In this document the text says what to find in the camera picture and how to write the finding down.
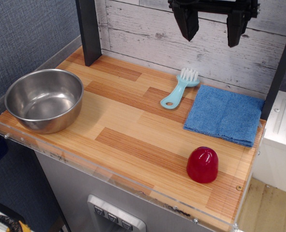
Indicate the dark left frame post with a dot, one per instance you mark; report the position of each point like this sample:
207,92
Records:
88,24

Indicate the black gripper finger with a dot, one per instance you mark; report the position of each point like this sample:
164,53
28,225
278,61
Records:
188,21
236,24

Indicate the dark frame post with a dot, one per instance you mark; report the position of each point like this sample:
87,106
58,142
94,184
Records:
88,24
275,86

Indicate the stainless steel bowl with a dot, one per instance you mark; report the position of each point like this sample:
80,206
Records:
45,101

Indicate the silver button control panel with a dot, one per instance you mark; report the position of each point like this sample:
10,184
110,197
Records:
109,218

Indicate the white metal side cabinet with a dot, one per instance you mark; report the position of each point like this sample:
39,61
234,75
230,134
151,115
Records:
270,164

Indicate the blue cloth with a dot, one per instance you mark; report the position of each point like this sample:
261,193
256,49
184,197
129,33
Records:
223,114

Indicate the red plastic dome cup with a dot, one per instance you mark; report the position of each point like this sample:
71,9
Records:
202,165

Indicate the light blue dish brush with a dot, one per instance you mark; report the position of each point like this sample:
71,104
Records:
187,78

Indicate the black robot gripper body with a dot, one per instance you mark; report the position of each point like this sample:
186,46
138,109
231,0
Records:
223,7

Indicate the clear acrylic edge guard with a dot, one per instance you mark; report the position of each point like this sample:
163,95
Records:
147,157

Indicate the dark right frame post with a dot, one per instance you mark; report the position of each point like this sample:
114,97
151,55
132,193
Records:
275,86

